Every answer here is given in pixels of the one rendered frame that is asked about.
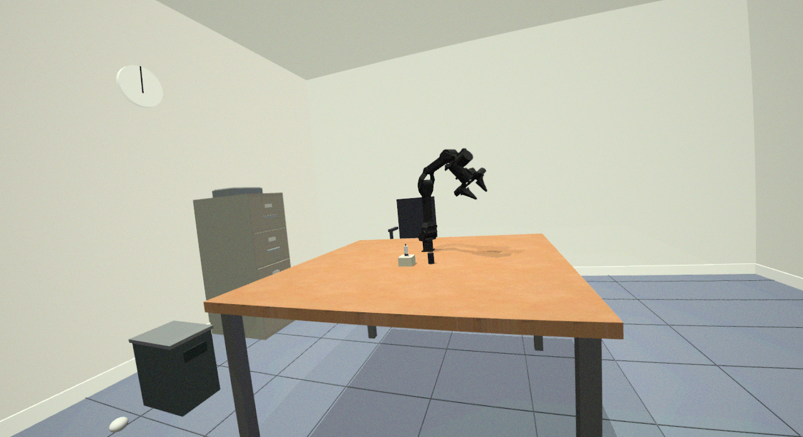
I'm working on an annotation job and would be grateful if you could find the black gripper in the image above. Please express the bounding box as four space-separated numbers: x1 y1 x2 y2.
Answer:
454 167 487 200

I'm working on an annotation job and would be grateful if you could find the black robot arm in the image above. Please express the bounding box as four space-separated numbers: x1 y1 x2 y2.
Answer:
418 148 473 252

